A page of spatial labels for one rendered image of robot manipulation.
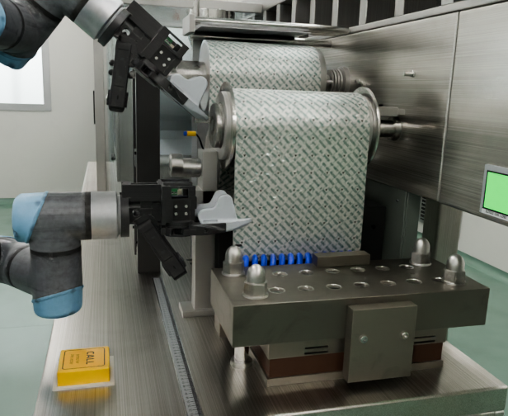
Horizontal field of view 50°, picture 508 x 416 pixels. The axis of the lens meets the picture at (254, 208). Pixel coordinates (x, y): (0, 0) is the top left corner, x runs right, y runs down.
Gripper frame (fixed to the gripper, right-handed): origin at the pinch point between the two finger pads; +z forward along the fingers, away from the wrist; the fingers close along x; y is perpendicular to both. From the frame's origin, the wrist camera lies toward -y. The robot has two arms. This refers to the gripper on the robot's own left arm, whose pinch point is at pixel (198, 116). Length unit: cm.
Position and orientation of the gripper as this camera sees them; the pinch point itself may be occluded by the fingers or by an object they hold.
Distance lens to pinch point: 95.2
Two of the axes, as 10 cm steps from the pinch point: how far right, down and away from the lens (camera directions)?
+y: 6.4, -7.7, 0.1
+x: -2.6, -2.1, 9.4
